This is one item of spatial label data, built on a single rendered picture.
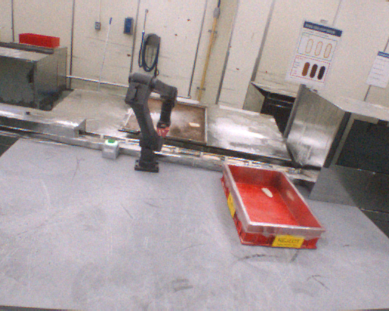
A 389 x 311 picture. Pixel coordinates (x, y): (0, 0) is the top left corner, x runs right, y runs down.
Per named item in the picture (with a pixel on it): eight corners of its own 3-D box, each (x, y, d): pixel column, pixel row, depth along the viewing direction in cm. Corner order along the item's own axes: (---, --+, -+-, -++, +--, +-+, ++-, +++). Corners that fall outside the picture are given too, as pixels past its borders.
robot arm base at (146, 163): (133, 170, 135) (158, 172, 137) (135, 155, 132) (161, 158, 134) (135, 161, 143) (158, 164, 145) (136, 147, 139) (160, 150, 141)
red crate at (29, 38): (18, 42, 396) (18, 33, 391) (29, 41, 428) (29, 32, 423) (51, 47, 403) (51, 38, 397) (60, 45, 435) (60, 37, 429)
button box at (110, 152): (100, 164, 141) (101, 144, 136) (104, 157, 148) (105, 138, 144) (115, 166, 142) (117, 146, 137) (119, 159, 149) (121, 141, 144)
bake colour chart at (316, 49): (284, 79, 208) (303, 18, 189) (284, 79, 208) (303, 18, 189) (324, 89, 210) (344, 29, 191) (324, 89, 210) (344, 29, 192)
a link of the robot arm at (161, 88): (126, 84, 104) (153, 91, 102) (130, 69, 103) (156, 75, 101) (159, 95, 146) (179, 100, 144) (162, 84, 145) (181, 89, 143)
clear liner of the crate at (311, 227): (238, 246, 100) (246, 224, 95) (217, 178, 143) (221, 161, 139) (320, 251, 105) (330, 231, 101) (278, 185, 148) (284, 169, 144)
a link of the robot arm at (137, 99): (117, 95, 98) (143, 102, 97) (132, 67, 104) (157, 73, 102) (140, 149, 139) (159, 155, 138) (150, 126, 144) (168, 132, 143)
